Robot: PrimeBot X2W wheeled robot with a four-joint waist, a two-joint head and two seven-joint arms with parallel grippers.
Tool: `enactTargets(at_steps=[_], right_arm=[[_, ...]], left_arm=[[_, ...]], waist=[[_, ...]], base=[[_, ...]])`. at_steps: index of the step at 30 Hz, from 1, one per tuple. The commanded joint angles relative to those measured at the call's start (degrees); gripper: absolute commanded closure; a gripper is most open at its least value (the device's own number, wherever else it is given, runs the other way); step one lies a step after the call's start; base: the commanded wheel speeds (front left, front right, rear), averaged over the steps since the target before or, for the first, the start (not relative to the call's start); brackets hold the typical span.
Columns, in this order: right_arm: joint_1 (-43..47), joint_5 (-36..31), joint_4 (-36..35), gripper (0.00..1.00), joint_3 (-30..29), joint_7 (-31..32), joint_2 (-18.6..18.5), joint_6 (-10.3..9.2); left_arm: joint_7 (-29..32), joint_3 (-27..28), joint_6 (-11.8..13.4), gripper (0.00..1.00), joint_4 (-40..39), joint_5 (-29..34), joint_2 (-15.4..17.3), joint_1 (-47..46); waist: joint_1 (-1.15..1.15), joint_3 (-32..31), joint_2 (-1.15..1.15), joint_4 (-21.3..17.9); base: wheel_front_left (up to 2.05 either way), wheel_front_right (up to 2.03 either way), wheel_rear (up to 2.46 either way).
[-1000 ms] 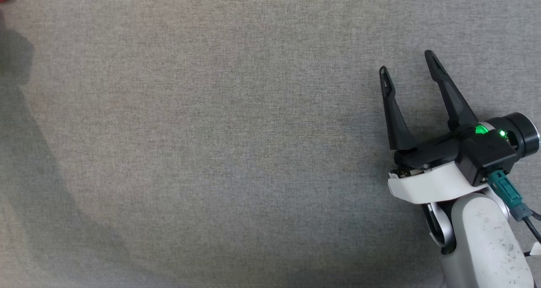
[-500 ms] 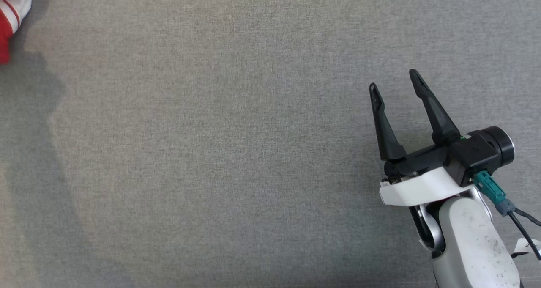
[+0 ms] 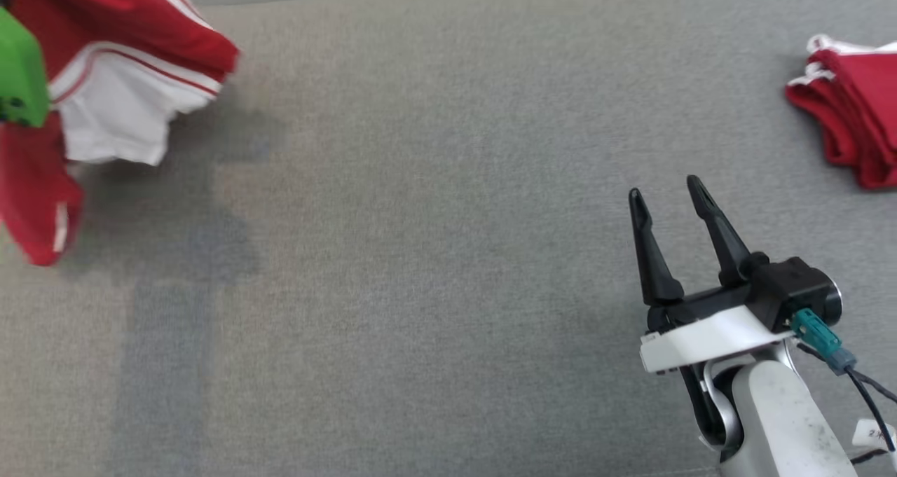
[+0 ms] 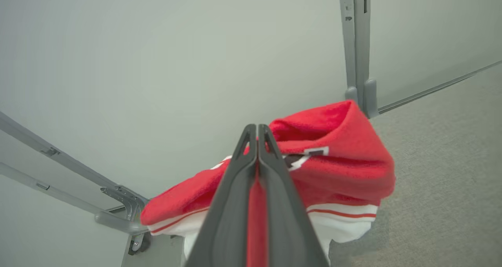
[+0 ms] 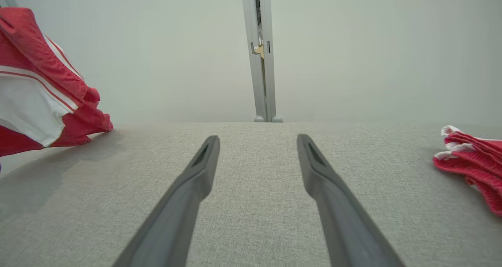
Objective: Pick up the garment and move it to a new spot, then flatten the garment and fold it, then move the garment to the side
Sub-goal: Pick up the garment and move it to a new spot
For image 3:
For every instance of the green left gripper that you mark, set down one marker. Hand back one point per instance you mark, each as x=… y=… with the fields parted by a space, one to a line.
x=21 y=78

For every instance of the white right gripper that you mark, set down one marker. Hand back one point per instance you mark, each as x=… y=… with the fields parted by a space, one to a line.
x=708 y=337

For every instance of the red jersey with white stripes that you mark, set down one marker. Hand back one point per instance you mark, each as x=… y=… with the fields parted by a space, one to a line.
x=126 y=15

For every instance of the red shorts with white trim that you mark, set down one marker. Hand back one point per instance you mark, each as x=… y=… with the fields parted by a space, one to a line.
x=862 y=106

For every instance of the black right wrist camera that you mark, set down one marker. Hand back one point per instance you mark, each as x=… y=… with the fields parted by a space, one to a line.
x=792 y=288

